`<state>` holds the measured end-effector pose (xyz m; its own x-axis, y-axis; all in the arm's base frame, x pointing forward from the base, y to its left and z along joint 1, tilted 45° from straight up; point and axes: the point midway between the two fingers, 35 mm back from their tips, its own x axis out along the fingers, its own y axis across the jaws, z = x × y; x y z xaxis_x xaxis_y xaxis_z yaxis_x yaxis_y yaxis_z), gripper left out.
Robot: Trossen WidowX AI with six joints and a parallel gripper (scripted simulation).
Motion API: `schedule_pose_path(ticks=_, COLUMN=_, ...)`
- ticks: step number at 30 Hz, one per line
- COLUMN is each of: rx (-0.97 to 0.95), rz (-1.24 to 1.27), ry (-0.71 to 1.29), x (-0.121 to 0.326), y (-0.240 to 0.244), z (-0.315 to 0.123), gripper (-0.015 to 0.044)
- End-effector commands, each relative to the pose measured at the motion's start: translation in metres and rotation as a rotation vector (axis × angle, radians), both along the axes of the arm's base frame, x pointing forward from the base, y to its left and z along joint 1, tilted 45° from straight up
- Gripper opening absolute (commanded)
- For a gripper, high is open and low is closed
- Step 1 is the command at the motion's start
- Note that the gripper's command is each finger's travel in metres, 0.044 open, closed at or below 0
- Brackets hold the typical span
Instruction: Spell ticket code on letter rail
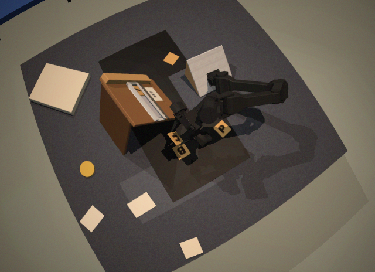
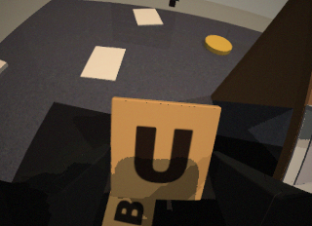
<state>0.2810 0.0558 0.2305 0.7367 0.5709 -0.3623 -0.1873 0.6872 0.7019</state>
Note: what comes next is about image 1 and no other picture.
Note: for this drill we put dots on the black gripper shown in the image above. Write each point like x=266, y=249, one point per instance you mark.
x=179, y=110

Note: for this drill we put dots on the grey paper ticket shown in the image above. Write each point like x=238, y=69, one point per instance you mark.
x=153, y=93

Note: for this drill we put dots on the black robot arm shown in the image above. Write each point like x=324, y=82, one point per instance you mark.
x=228, y=103

